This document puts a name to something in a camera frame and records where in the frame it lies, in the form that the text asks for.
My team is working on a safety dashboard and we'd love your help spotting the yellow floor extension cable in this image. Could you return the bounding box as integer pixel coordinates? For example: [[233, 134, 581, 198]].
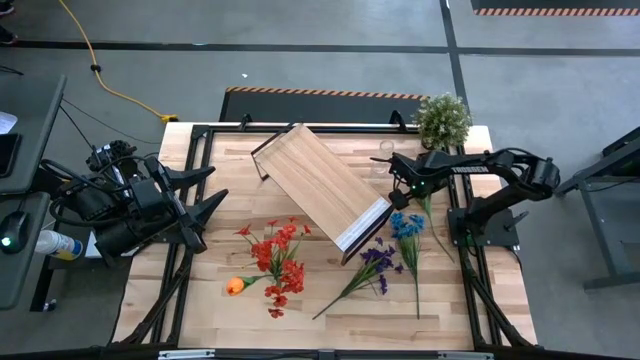
[[57, 0, 180, 125]]

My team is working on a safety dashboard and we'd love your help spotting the dark red artificial tulip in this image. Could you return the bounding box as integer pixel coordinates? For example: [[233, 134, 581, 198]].
[[416, 193, 456, 264]]

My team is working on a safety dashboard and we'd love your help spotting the silver metal bracket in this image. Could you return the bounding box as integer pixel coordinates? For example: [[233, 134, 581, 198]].
[[437, 351, 495, 360], [158, 349, 216, 360]]

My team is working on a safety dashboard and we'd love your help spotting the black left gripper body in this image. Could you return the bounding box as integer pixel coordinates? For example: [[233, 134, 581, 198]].
[[128, 155, 207, 254]]

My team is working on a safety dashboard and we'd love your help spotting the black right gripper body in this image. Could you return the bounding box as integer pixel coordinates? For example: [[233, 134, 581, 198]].
[[388, 152, 441, 199]]

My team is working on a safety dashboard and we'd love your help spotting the dark metal stand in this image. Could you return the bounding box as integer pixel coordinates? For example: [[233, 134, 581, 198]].
[[553, 124, 640, 291]]

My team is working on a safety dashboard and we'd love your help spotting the black desk leg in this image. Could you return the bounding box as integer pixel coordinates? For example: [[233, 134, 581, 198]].
[[29, 167, 101, 314]]

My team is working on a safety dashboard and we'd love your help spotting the large red flower bunch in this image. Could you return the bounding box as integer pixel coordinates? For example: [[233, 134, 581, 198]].
[[252, 239, 307, 320]]

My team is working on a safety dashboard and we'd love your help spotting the purple artificial flower bunch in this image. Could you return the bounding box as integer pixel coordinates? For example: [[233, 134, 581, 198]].
[[312, 236, 405, 321]]

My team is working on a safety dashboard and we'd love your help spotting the black flat phone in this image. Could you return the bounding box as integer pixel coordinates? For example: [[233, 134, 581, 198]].
[[0, 132, 24, 179]]

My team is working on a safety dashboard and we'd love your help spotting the black metal rig frame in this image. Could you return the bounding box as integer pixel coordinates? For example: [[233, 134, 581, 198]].
[[0, 109, 640, 360]]

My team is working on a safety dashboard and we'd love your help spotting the white paper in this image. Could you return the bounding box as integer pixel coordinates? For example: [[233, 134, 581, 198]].
[[0, 110, 19, 136]]

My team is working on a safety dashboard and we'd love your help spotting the black floor cable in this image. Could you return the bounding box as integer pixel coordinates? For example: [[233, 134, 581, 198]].
[[59, 97, 162, 147]]

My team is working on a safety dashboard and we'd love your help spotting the blue artificial flower bunch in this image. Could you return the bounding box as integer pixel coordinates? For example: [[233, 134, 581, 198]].
[[388, 211, 427, 320]]

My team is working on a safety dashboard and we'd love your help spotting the wooden shelf with black frame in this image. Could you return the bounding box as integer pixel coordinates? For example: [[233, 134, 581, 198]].
[[249, 122, 398, 266]]

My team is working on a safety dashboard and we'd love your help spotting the white printed box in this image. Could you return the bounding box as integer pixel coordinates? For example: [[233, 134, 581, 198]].
[[83, 230, 146, 260]]

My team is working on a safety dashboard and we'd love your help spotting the black mat with striped edge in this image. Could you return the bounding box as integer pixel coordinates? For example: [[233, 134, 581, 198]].
[[218, 86, 431, 124], [470, 0, 640, 17]]

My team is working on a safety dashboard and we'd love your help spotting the potted green white plant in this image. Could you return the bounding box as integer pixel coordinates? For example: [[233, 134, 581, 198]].
[[411, 92, 473, 151]]

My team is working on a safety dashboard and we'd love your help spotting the white spray bottle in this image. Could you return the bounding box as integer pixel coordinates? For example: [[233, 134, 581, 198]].
[[34, 229, 84, 262]]

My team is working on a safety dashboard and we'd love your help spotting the small red flower bunch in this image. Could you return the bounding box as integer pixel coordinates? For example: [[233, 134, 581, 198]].
[[234, 216, 313, 251]]

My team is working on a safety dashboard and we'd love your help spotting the orange artificial tulip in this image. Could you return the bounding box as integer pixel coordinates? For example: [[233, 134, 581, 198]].
[[225, 274, 271, 297]]

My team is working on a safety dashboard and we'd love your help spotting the grey desk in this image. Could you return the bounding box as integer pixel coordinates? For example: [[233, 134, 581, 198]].
[[0, 74, 68, 196]]

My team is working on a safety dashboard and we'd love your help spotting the black computer mouse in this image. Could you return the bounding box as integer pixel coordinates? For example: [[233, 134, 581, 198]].
[[0, 210, 30, 255]]

